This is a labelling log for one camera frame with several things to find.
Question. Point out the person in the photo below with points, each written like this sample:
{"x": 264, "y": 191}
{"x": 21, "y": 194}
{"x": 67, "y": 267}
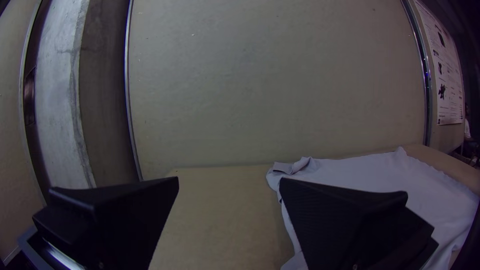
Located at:
{"x": 467, "y": 127}

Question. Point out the white wall poster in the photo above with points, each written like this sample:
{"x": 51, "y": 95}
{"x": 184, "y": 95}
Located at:
{"x": 446, "y": 75}

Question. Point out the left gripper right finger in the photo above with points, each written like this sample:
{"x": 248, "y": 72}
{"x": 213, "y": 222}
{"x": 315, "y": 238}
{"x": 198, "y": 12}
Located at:
{"x": 337, "y": 225}

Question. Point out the grey t-shirt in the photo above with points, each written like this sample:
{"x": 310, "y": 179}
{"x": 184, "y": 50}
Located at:
{"x": 375, "y": 172}

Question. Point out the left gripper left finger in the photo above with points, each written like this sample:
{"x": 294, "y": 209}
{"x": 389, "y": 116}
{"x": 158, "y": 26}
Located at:
{"x": 112, "y": 217}

